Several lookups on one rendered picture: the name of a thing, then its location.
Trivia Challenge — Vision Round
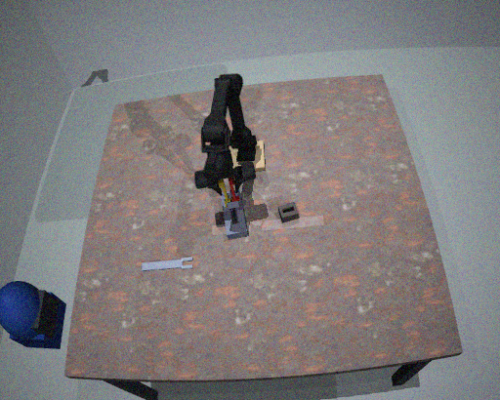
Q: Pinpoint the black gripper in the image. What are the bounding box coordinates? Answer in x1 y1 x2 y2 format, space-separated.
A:
194 158 256 196

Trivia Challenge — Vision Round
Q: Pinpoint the grey flat bar with forked end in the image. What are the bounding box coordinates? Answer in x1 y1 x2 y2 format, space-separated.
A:
142 257 193 271

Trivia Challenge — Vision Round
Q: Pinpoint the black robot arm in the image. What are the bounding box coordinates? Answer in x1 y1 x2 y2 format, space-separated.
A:
201 73 257 181

